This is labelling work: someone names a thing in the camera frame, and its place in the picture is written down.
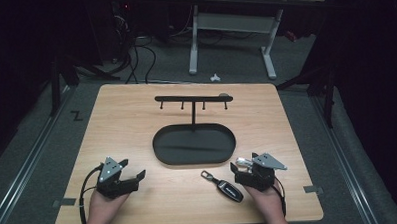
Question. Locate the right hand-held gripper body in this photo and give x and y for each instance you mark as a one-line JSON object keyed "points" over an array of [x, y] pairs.
{"points": [[257, 178]]}

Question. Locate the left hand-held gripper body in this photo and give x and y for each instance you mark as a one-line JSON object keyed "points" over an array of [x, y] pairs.
{"points": [[113, 186]]}

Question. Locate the black car key with metal clip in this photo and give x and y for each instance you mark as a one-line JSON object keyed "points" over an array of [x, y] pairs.
{"points": [[226, 190]]}

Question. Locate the black oval tray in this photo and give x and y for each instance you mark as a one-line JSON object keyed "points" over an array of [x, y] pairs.
{"points": [[194, 145]]}

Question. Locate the person's left hand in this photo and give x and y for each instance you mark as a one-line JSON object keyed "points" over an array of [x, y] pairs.
{"points": [[105, 208]]}

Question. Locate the person's right hand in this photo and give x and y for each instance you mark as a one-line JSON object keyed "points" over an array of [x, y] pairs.
{"points": [[264, 203]]}

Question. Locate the grey tape strip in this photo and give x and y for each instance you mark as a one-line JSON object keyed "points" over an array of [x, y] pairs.
{"points": [[65, 202], [313, 189]]}

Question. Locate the small white floor object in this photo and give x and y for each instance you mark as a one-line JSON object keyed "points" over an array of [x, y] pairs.
{"points": [[215, 78]]}

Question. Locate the black metal stand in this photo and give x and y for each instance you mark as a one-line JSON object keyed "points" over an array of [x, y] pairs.
{"points": [[327, 97], [55, 87]]}

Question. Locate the white-framed wooden desk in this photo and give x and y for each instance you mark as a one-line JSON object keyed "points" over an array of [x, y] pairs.
{"points": [[236, 22]]}

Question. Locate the metal floor rail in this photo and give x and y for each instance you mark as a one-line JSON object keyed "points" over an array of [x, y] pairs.
{"points": [[28, 164], [344, 153]]}

